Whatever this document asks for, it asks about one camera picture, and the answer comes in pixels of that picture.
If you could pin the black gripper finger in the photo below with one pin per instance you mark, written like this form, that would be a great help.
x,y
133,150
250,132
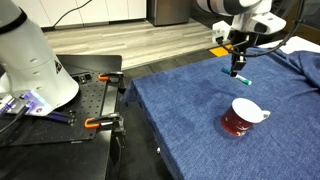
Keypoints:
x,y
234,69
242,65

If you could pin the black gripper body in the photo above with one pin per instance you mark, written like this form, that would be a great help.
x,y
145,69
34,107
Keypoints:
x,y
240,42

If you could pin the green and white marker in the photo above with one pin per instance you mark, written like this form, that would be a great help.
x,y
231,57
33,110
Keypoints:
x,y
238,77

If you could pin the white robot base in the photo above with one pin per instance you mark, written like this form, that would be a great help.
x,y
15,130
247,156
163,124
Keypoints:
x,y
32,69

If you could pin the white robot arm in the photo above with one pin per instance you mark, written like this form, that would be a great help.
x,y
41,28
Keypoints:
x,y
251,18

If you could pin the red and white mug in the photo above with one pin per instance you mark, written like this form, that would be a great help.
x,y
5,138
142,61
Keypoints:
x,y
242,115

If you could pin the blue fabric table cloth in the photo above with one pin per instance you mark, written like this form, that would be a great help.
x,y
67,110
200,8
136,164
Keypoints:
x,y
210,126

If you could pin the stainless steel appliance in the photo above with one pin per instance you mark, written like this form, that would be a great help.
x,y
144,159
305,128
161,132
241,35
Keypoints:
x,y
168,12

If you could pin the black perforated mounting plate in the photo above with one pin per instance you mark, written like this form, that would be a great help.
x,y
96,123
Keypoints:
x,y
65,124

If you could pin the white cabinets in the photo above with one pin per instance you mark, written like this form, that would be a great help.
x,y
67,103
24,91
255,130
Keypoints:
x,y
59,13

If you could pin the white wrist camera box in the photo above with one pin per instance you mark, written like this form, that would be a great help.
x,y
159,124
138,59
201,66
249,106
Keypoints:
x,y
220,32

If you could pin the orange handled clamp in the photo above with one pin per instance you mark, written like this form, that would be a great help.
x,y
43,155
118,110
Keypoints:
x,y
112,121
116,77

